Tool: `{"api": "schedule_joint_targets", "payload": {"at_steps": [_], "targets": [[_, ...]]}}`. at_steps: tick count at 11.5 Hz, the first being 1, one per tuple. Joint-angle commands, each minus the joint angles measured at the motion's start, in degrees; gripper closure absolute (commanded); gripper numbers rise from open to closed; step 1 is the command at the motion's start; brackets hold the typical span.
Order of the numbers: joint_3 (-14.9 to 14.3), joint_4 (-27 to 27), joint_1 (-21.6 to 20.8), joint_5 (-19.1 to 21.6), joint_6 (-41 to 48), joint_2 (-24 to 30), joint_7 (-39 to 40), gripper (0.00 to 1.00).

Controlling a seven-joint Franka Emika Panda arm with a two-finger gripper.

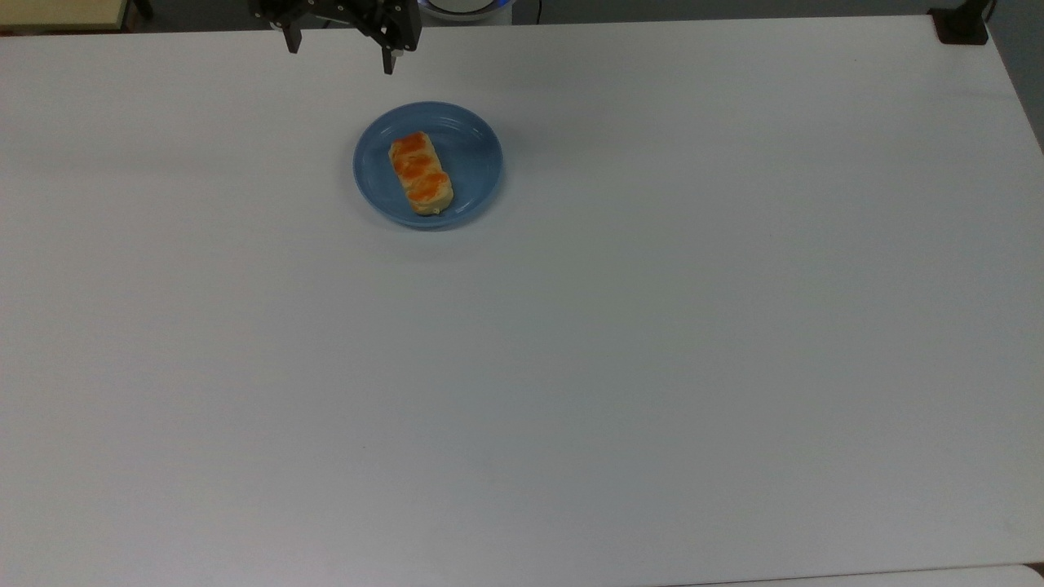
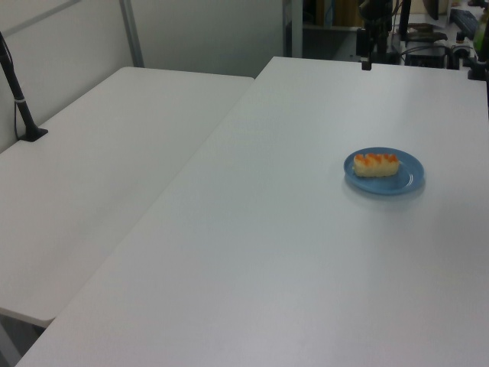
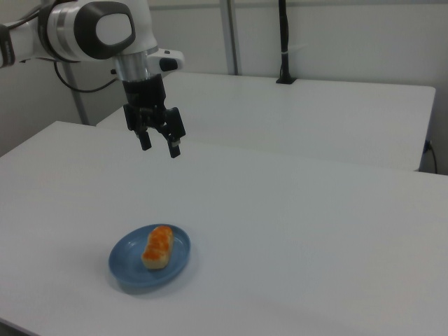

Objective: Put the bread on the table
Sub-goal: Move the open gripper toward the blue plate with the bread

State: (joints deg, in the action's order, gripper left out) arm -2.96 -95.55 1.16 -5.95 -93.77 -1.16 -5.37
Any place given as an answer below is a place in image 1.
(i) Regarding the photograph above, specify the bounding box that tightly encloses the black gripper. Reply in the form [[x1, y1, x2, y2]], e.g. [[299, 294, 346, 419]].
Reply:
[[250, 0, 422, 76]]

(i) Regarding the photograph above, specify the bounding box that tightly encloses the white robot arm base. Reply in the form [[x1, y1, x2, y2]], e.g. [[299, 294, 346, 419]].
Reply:
[[419, 0, 515, 22]]

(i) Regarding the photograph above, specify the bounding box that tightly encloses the orange glazed bread loaf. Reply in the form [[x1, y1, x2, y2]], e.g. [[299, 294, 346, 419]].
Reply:
[[388, 131, 455, 216]]

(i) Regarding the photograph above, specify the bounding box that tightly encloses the blue round plate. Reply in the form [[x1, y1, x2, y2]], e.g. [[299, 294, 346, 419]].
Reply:
[[352, 101, 504, 230]]

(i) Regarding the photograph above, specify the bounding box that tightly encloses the wooden side table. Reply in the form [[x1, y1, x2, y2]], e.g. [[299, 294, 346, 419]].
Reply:
[[0, 0, 135, 34]]

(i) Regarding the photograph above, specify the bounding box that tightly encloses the black table clamp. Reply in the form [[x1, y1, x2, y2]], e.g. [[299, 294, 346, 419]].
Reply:
[[929, 0, 998, 46]]

